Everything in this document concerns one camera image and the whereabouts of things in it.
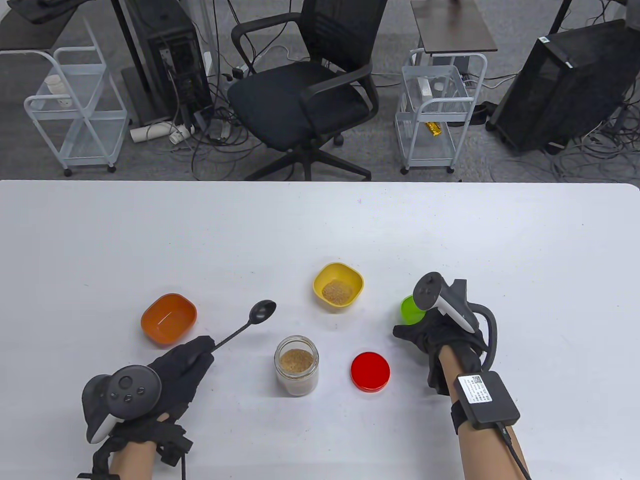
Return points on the person's right hand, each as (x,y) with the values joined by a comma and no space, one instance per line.
(440,340)

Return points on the person's left hand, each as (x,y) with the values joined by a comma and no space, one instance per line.
(185,370)

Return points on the green plastic dish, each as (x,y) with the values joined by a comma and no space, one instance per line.
(410,310)

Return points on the orange plastic dish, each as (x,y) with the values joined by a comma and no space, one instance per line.
(167,320)

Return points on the red jar lid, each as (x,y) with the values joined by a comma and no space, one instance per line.
(370,372)

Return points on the brown sugar granules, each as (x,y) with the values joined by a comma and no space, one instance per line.
(296,360)
(337,292)

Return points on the clear glass jar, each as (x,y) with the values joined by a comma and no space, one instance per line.
(296,386)

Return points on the yellow plastic dish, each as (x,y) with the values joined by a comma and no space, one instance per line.
(325,277)

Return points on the person's right forearm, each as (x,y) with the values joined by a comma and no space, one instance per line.
(485,450)

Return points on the person's left forearm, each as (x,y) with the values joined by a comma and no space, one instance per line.
(135,462)

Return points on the black grey tracking controller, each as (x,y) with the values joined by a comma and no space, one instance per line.
(427,292)
(130,390)

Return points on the black wrist sensor box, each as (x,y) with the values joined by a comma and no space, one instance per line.
(487,400)

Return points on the gold snack packet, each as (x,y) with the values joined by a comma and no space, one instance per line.
(434,129)

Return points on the white rolled tube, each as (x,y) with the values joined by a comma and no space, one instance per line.
(150,132)

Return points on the black computer tower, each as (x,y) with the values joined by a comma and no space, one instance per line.
(165,30)
(560,90)

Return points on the black office chair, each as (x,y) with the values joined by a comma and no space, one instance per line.
(295,100)

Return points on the brown wooden side table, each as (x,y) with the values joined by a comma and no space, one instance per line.
(455,30)

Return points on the black metal stand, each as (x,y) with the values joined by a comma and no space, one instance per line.
(560,15)

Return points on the dark desk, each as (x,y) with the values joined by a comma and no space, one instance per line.
(25,37)

